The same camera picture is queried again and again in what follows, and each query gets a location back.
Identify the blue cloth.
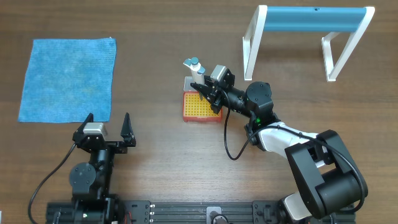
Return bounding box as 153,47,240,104
17,37,118,123

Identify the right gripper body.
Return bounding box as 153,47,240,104
211,68,237,114

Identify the mounting rail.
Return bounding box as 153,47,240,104
46,200,357,224

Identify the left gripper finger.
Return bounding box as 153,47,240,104
73,112,95,136
120,112,137,141

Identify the red and yellow tip box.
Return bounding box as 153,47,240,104
182,76,223,123

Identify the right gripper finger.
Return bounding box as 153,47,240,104
190,82,219,107
203,77,216,91

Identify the white pipette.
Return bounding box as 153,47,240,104
182,57,206,101

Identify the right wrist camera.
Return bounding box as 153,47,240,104
210,64,228,83

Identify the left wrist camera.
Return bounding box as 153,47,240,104
82,122,108,140

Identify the white and blue stand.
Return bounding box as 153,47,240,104
242,4,376,83

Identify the black cable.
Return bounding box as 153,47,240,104
27,142,78,224
223,90,368,215

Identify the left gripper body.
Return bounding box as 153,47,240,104
72,133,137,154

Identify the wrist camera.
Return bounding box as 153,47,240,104
210,64,228,83
82,122,108,140

